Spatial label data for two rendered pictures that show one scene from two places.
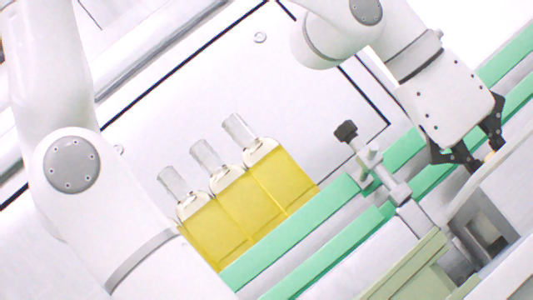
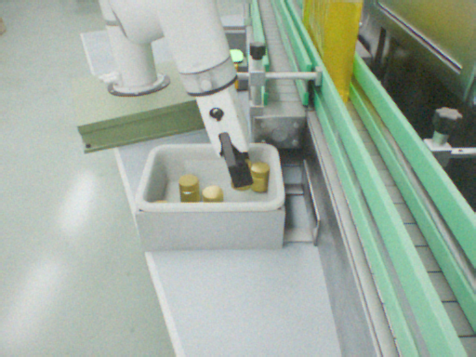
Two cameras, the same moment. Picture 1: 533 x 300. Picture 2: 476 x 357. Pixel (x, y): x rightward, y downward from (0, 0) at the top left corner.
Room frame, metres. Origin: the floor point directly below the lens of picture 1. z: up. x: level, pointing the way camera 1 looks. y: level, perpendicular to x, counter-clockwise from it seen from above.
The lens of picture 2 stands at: (1.42, -0.71, 1.21)
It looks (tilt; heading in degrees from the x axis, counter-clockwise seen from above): 37 degrees down; 99
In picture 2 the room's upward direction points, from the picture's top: straight up
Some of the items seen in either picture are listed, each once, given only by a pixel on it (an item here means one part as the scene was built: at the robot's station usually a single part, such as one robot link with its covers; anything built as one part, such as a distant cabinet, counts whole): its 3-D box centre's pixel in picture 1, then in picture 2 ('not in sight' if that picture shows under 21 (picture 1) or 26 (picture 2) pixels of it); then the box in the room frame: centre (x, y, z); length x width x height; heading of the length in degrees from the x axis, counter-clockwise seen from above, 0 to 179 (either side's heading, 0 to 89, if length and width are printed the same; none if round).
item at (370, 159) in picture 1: (371, 167); (271, 80); (1.36, -0.08, 0.95); 0.17 x 0.03 x 0.12; 10
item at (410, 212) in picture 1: (416, 228); (278, 129); (1.38, -0.08, 0.85); 0.09 x 0.04 x 0.07; 10
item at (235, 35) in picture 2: not in sight; (233, 41); (1.17, 0.61, 0.79); 0.08 x 0.08 x 0.08; 10
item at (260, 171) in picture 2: not in sight; (259, 177); (1.36, -0.15, 0.79); 0.04 x 0.04 x 0.04
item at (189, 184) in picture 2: not in sight; (189, 190); (1.24, -0.21, 0.79); 0.04 x 0.04 x 0.04
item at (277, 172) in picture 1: (301, 203); (337, 43); (1.47, 0.01, 0.99); 0.06 x 0.06 x 0.21; 10
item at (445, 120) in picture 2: not in sight; (448, 161); (1.60, -0.28, 0.94); 0.07 x 0.04 x 0.13; 10
